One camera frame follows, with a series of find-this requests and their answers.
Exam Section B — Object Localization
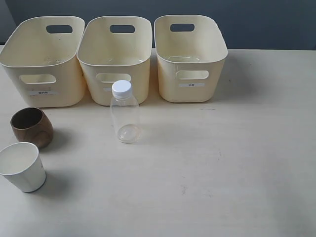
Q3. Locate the clear plastic bottle white cap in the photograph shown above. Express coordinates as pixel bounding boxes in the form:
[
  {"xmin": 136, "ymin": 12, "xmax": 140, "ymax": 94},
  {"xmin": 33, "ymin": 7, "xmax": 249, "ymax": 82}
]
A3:
[{"xmin": 110, "ymin": 80, "xmax": 141, "ymax": 144}]

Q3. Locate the brown wooden cup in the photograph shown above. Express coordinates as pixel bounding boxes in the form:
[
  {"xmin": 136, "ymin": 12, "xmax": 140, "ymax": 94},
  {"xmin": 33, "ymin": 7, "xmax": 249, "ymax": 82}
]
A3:
[{"xmin": 10, "ymin": 107, "xmax": 54, "ymax": 149}]

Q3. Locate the white paper cup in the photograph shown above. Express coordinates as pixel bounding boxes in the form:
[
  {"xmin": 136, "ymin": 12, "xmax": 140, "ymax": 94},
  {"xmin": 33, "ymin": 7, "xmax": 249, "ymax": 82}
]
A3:
[{"xmin": 0, "ymin": 142, "xmax": 46, "ymax": 193}]

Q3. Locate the right cream plastic bin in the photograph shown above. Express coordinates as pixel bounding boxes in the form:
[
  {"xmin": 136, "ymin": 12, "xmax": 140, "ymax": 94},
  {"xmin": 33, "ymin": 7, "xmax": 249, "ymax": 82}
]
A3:
[{"xmin": 154, "ymin": 15, "xmax": 228, "ymax": 103}]

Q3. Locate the cream plastic bin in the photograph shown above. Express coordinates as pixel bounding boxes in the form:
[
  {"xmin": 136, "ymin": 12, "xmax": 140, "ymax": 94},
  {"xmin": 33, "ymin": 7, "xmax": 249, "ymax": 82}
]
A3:
[
  {"xmin": 0, "ymin": 16, "xmax": 86, "ymax": 108},
  {"xmin": 154, "ymin": 15, "xmax": 228, "ymax": 103},
  {"xmin": 77, "ymin": 16, "xmax": 153, "ymax": 106}
]

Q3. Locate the middle cream plastic bin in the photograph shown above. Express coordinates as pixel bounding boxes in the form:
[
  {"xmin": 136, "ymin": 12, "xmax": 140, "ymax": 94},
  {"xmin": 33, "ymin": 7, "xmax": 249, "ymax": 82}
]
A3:
[{"xmin": 77, "ymin": 16, "xmax": 153, "ymax": 106}]

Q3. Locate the left cream plastic bin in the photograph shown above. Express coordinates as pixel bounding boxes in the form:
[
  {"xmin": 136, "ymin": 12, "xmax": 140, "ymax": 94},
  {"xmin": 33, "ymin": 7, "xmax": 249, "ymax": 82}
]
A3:
[{"xmin": 0, "ymin": 16, "xmax": 86, "ymax": 108}]

